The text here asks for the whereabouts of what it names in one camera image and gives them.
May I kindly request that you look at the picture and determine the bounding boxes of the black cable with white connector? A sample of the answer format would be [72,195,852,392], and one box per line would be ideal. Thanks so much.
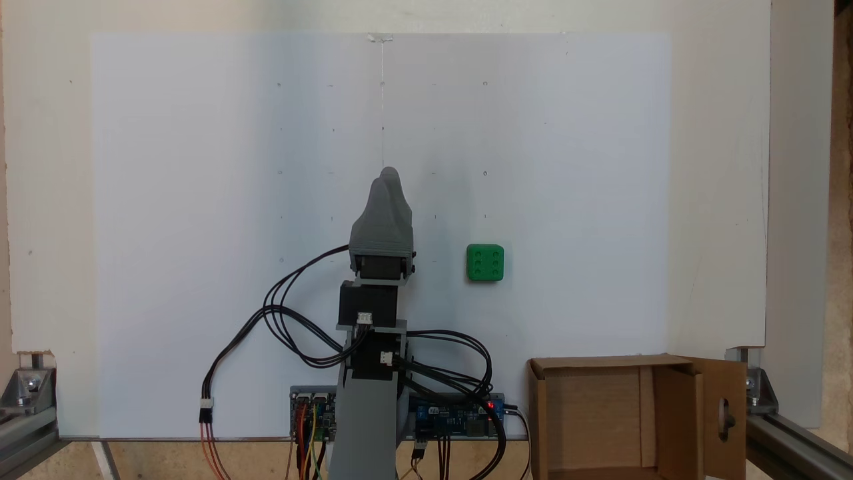
[199,303,354,425]

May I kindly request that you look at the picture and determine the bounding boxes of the white paper sheet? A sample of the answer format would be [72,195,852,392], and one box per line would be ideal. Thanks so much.
[91,33,671,439]

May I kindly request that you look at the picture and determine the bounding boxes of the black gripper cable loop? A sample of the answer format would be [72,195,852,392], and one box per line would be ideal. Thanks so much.
[262,244,374,369]

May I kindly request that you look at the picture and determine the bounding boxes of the thin power cable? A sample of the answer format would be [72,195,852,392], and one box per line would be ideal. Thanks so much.
[503,402,532,480]

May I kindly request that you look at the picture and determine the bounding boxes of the aluminium frame post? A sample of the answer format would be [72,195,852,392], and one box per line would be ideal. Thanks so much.
[0,400,62,480]
[745,412,853,480]

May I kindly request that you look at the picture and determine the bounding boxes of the black board wire bundle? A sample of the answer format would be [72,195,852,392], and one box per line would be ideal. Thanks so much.
[410,435,507,480]

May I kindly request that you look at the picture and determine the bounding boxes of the coloured jumper wire bundle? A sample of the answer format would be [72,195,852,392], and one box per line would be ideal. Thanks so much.
[288,400,331,480]

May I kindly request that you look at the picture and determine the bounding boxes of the green dice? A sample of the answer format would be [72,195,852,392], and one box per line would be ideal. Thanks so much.
[466,244,505,282]

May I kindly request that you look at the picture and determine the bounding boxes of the circuit board with jumper wires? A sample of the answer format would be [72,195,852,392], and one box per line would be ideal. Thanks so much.
[289,385,338,442]

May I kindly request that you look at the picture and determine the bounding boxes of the metal corner bracket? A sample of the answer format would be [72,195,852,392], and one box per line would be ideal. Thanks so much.
[0,352,58,411]
[725,347,779,415]

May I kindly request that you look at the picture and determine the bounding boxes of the orange red wire bundle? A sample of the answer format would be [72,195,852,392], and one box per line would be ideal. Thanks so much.
[199,421,231,480]

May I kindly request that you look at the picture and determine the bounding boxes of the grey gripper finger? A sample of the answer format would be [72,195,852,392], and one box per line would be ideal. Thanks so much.
[384,167,414,249]
[350,175,403,249]

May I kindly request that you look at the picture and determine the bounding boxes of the brown cardboard box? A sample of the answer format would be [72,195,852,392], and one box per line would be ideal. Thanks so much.
[527,354,748,480]

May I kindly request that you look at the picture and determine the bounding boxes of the blue circuit board red LED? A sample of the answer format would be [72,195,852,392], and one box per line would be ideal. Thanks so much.
[408,393,508,439]

